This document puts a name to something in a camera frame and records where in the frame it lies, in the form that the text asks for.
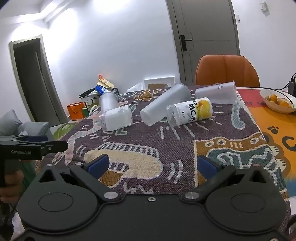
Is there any grey door with lock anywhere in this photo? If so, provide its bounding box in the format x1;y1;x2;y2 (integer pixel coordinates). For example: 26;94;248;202
166;0;240;86

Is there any bowl of oranges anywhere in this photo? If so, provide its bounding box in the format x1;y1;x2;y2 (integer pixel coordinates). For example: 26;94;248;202
259;89;295;114

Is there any dark open doorway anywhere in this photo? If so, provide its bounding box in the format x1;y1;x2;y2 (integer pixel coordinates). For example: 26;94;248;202
9;35;68;127

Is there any patterned woven purple tablecloth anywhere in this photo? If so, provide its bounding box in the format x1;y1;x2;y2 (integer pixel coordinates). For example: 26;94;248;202
35;85;292;235

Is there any black cable and adapter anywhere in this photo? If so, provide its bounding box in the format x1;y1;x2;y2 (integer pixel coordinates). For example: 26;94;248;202
260;72;296;98

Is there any orange leather chair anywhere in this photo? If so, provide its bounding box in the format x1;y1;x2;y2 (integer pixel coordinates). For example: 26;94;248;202
195;55;260;87

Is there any frosted grey upright cup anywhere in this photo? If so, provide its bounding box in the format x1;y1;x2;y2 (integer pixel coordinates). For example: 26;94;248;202
99;92;118;113

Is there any tall frosted grey cup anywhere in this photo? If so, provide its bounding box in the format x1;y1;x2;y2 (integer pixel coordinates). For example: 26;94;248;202
139;83;191;126

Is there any grey sofa with cushion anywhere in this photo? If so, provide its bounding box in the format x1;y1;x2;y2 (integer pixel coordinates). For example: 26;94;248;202
1;109;53;141

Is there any person's left hand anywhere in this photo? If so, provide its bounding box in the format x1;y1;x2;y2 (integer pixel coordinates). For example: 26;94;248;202
1;170;23;204

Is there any lemon label plastic bottle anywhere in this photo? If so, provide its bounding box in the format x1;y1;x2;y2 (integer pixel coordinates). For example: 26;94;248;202
166;97;213;127

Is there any orange cat print mat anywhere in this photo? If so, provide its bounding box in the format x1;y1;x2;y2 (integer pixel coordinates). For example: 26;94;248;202
237;87;295;197

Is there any clear bottle white label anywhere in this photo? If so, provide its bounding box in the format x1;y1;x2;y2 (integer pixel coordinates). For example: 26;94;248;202
99;105;133;132

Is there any pile of bags clutter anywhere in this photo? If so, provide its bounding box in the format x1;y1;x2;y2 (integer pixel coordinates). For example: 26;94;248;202
79;74;119;114

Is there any white translucent plastic cup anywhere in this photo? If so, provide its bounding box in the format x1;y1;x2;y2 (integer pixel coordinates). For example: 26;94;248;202
195;81;237;104

